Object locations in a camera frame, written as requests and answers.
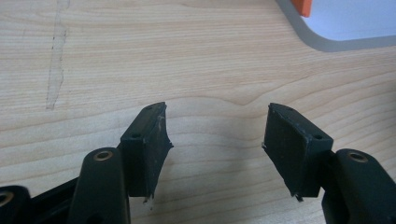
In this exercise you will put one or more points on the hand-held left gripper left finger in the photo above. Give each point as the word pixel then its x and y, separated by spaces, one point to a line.
pixel 141 152

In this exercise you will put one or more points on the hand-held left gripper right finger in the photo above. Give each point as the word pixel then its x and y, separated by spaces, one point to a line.
pixel 295 149

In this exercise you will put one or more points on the strip of clear tape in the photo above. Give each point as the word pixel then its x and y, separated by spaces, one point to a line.
pixel 57 53

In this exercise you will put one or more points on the white tray with grey rim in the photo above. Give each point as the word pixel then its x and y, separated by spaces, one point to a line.
pixel 348 25

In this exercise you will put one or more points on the orange block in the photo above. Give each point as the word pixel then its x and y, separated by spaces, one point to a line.
pixel 302 6

